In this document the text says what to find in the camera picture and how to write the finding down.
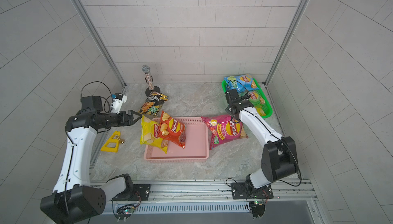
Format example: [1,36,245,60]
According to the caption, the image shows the yellow chips bag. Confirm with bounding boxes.
[256,107,266,116]
[140,115,168,154]

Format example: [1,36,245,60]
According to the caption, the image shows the black snack bag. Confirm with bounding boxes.
[139,91,169,117]

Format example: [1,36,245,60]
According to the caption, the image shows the green cucumber chips bag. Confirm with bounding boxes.
[248,90,266,108]

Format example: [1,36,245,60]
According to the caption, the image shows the magenta chips bag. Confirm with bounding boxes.
[201,114,248,150]

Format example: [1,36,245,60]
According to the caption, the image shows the green plastic basket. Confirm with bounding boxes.
[238,79,273,118]

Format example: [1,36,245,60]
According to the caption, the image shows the light blue chips bag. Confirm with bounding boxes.
[222,74,259,93]

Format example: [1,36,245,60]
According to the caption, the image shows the red chips bag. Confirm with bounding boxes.
[158,111,186,148]

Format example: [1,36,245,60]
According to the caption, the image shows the pink plastic basket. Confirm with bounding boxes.
[144,116,209,163]

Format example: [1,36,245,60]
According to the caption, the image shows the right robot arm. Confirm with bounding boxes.
[226,99,303,197]

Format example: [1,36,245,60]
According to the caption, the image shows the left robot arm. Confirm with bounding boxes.
[40,108,142,224]

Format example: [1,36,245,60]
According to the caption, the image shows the glitter microphone on stand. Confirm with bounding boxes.
[142,65,161,97]

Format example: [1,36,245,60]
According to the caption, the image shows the left circuit board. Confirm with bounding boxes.
[112,204,139,223]

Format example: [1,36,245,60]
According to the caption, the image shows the circuit board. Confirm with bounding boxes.
[248,201,266,218]
[112,204,139,223]

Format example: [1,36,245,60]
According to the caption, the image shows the right circuit board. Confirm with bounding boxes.
[248,201,266,218]

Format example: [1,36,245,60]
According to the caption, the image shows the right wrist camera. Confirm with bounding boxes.
[225,89,243,105]

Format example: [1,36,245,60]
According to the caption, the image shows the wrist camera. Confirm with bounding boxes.
[80,93,129,114]
[225,89,243,105]

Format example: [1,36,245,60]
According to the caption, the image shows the yellow plastic triangle frame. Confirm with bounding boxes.
[100,131,121,153]

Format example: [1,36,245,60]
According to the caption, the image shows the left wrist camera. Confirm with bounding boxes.
[80,93,129,114]

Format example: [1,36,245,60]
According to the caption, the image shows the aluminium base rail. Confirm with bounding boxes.
[104,179,317,215]

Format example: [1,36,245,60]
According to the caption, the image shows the left corner aluminium post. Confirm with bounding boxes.
[70,0,126,89]

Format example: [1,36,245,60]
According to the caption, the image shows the corner aluminium post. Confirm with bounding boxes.
[264,0,310,87]
[70,0,126,89]

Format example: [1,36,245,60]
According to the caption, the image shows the right corner aluminium post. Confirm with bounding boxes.
[264,0,310,87]

